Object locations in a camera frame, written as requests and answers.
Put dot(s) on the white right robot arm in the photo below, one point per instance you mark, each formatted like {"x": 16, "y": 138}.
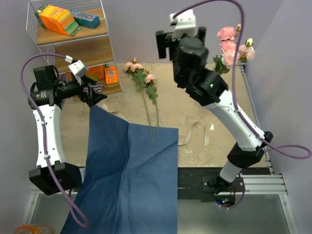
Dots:
{"x": 214, "y": 94}

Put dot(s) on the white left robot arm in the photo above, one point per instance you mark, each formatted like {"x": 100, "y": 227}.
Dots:
{"x": 51, "y": 165}

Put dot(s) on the peach rose stem short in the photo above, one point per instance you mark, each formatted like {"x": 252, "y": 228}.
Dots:
{"x": 150, "y": 81}

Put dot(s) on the white wire wooden shelf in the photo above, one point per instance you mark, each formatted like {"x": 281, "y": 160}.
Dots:
{"x": 92, "y": 46}

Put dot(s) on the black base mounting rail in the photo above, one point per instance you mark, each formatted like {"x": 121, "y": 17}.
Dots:
{"x": 219, "y": 182}

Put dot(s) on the orange box on lower shelf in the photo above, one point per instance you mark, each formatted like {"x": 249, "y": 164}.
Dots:
{"x": 111, "y": 76}

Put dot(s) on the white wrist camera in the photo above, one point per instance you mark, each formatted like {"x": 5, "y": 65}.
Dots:
{"x": 185, "y": 25}
{"x": 78, "y": 68}

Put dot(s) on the teal toothpaste box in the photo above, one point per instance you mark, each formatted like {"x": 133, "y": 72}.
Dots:
{"x": 86, "y": 19}

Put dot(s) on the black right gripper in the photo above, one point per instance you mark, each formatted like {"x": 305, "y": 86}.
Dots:
{"x": 165, "y": 40}

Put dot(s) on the pink rose stem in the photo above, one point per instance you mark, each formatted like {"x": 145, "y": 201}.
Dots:
{"x": 227, "y": 36}
{"x": 245, "y": 52}

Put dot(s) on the blue wrapping paper sheet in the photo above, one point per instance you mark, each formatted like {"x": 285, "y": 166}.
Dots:
{"x": 114, "y": 144}

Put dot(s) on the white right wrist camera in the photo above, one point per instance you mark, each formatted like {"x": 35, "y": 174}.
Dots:
{"x": 185, "y": 25}

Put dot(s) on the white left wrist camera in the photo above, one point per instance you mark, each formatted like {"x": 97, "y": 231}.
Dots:
{"x": 78, "y": 68}

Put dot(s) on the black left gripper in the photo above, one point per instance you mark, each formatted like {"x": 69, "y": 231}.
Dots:
{"x": 92, "y": 97}

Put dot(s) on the orange plastic bag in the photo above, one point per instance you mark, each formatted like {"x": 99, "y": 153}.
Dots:
{"x": 33, "y": 229}

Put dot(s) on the peach rose stem long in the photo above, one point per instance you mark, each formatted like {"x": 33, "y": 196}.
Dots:
{"x": 136, "y": 71}

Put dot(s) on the yellow orange sponge pack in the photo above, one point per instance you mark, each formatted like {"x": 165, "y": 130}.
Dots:
{"x": 96, "y": 72}

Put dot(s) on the purple wavy striped pad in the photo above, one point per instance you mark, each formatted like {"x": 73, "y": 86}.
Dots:
{"x": 97, "y": 87}

